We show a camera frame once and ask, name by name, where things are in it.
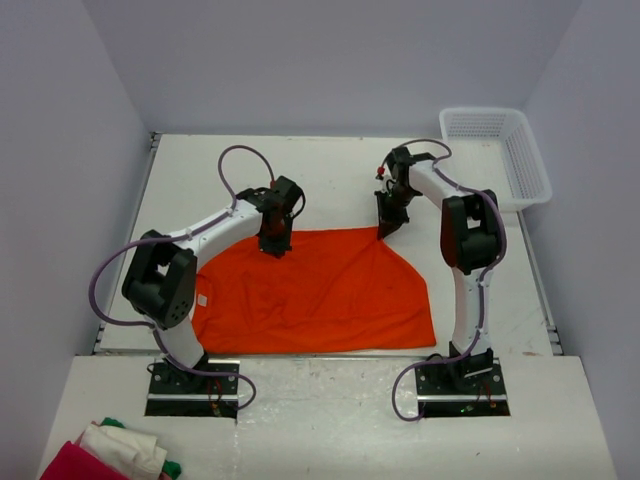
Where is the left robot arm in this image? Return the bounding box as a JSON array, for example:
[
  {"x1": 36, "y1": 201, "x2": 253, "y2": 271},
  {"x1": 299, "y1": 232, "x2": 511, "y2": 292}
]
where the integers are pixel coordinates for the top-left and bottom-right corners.
[{"x1": 122, "y1": 176, "x2": 306, "y2": 393}]

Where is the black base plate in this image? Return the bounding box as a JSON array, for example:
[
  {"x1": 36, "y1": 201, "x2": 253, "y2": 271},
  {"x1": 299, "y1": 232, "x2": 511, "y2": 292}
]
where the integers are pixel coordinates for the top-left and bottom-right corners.
[
  {"x1": 144, "y1": 360, "x2": 240, "y2": 420},
  {"x1": 415, "y1": 360, "x2": 511, "y2": 419}
]

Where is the green folded shirt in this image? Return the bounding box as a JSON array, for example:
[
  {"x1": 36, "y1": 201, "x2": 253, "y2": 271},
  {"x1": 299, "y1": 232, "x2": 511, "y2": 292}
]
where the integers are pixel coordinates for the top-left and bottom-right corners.
[{"x1": 96, "y1": 417, "x2": 182, "y2": 479}]

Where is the pink folded shirt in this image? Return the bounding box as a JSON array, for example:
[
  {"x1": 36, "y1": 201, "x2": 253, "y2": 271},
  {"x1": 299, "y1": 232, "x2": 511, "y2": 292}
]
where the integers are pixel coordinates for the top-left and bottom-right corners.
[{"x1": 40, "y1": 441, "x2": 126, "y2": 480}]

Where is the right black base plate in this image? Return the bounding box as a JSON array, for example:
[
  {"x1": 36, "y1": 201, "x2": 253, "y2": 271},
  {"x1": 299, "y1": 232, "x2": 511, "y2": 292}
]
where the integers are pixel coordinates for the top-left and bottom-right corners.
[{"x1": 415, "y1": 360, "x2": 511, "y2": 419}]

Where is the orange t shirt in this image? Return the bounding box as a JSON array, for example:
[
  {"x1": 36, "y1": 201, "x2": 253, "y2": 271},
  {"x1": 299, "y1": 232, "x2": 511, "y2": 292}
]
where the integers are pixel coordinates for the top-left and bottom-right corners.
[{"x1": 193, "y1": 227, "x2": 436, "y2": 354}]

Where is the white folded shirt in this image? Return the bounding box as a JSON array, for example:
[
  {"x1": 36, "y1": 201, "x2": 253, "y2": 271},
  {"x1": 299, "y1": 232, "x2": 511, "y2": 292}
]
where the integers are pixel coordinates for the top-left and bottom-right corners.
[{"x1": 79, "y1": 424, "x2": 167, "y2": 479}]

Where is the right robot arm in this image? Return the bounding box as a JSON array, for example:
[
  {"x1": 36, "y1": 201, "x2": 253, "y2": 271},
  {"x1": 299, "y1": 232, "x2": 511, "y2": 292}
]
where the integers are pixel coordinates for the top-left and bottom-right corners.
[{"x1": 375, "y1": 143, "x2": 507, "y2": 393}]

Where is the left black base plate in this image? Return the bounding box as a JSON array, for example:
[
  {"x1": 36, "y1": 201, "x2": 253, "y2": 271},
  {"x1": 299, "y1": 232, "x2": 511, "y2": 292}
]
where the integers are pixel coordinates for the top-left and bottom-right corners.
[{"x1": 144, "y1": 360, "x2": 240, "y2": 420}]

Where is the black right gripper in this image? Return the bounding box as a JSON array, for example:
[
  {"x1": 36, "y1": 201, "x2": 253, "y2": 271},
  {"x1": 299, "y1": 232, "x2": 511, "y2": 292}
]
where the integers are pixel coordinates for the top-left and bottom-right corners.
[{"x1": 376, "y1": 186, "x2": 420, "y2": 242}]

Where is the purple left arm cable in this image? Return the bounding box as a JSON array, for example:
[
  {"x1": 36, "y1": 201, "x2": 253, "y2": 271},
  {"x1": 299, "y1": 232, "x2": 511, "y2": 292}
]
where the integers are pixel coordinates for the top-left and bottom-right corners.
[{"x1": 88, "y1": 144, "x2": 277, "y2": 412}]

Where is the white plastic basket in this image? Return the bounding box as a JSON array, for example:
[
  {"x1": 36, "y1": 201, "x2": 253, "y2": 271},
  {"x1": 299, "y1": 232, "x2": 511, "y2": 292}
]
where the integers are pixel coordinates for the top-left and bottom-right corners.
[{"x1": 439, "y1": 107, "x2": 552, "y2": 212}]

